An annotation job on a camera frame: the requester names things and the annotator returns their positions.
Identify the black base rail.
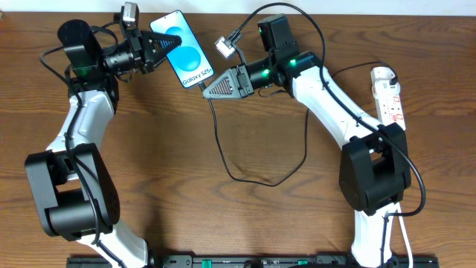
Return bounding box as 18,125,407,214
66,253,438,268

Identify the white power strip cord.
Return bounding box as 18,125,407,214
396,208,414,268

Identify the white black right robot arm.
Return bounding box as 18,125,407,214
202,14,413,267

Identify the white power strip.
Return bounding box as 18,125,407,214
370,66,406,130

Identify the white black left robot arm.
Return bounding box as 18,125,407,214
25,19,181,267

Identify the blue Galaxy smartphone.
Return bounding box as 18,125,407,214
149,10,214,89

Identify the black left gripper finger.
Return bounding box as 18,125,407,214
150,45,176,69
141,31,181,51

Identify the black charging cable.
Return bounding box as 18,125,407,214
198,61,399,188

